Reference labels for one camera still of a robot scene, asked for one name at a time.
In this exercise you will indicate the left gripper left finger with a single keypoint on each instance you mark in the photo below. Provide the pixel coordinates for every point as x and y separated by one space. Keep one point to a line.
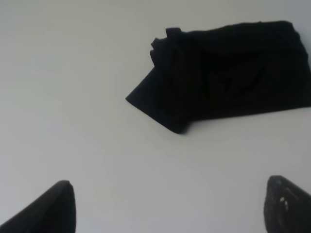
53 212

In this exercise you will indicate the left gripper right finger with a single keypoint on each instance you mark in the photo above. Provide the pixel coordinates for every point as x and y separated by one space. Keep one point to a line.
287 207

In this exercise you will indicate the black printed t-shirt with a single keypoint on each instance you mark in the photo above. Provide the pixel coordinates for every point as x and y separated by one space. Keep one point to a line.
236 70

